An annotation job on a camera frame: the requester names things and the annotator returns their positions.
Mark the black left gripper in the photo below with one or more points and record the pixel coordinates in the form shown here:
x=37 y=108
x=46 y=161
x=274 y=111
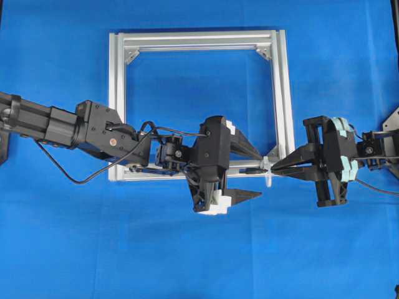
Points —
x=209 y=162

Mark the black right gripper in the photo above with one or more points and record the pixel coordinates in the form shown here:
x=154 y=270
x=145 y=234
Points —
x=332 y=144

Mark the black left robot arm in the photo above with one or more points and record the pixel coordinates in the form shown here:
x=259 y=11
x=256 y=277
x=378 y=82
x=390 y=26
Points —
x=99 y=131

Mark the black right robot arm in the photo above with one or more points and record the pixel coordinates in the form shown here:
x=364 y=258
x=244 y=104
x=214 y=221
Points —
x=375 y=150

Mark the white zip tie loop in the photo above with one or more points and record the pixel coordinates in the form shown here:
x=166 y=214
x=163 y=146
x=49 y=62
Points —
x=266 y=166

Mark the square aluminium extrusion frame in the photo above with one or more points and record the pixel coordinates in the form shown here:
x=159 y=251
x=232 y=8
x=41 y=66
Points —
x=124 y=48

